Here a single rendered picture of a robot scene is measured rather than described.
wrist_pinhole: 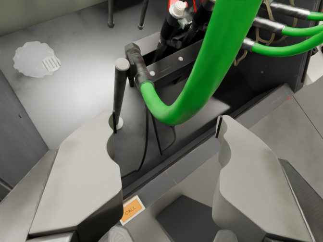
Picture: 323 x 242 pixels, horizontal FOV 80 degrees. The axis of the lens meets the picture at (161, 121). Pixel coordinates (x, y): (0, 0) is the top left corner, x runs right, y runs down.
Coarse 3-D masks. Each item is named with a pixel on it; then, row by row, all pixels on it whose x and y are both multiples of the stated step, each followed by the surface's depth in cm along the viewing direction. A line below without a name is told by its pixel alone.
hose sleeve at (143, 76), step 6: (132, 54) 24; (138, 54) 24; (138, 60) 23; (138, 66) 22; (144, 66) 22; (138, 72) 21; (144, 72) 21; (138, 78) 21; (144, 78) 20; (150, 78) 21; (138, 84) 20; (138, 90) 21
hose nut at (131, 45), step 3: (132, 42) 26; (126, 45) 26; (129, 45) 26; (132, 45) 26; (135, 45) 26; (126, 48) 26; (129, 48) 25; (132, 48) 25; (135, 48) 25; (138, 48) 26; (126, 51) 25; (126, 54) 26; (126, 57) 26
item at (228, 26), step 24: (216, 0) 6; (240, 0) 6; (216, 24) 6; (240, 24) 6; (216, 48) 7; (192, 72) 8; (216, 72) 8; (144, 96) 19; (192, 96) 9; (168, 120) 13
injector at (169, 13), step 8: (168, 16) 31; (176, 16) 30; (184, 16) 31; (168, 24) 32; (176, 24) 32; (168, 32) 34; (176, 32) 34; (160, 40) 38; (168, 40) 36; (176, 40) 35; (160, 48) 39; (160, 56) 42
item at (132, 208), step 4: (128, 200) 38; (136, 200) 37; (128, 204) 37; (132, 204) 37; (136, 204) 37; (124, 208) 36; (128, 208) 37; (132, 208) 37; (136, 208) 37; (140, 208) 37; (124, 212) 36; (128, 212) 36; (132, 212) 37; (136, 212) 37; (124, 216) 36; (128, 216) 36; (124, 220) 36
